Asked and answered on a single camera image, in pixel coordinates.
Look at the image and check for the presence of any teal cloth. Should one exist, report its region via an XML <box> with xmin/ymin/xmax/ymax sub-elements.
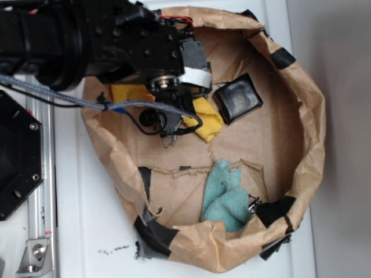
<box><xmin>201</xmin><ymin>160</ymin><xmax>252</xmax><ymax>232</ymax></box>

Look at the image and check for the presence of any aluminium extrusion rail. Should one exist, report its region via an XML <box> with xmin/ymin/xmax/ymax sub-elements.
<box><xmin>25</xmin><ymin>75</ymin><xmax>60</xmax><ymax>278</ymax></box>

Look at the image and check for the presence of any grey braided cable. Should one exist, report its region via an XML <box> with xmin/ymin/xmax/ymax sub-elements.
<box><xmin>0</xmin><ymin>74</ymin><xmax>203</xmax><ymax>137</ymax></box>

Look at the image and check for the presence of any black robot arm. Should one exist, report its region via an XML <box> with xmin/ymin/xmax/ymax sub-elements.
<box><xmin>1</xmin><ymin>1</ymin><xmax>212</xmax><ymax>98</ymax></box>

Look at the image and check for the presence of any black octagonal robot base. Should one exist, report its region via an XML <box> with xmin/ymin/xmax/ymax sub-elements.
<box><xmin>0</xmin><ymin>90</ymin><xmax>43</xmax><ymax>221</ymax></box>

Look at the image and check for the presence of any black square pad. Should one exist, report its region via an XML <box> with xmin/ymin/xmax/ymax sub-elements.
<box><xmin>213</xmin><ymin>74</ymin><xmax>264</xmax><ymax>125</ymax></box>

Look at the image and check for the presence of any brown paper bag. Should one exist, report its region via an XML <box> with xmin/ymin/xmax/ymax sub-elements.
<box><xmin>82</xmin><ymin>6</ymin><xmax>326</xmax><ymax>273</ymax></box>

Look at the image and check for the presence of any yellow cloth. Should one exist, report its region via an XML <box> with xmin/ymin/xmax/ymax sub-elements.
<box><xmin>111</xmin><ymin>85</ymin><xmax>223</xmax><ymax>143</ymax></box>

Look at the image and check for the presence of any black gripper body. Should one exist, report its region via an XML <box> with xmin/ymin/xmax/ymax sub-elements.
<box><xmin>83</xmin><ymin>0</ymin><xmax>213</xmax><ymax>101</ymax></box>

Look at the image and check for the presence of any metal corner bracket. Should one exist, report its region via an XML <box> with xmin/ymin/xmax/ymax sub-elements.
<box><xmin>16</xmin><ymin>239</ymin><xmax>55</xmax><ymax>278</ymax></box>

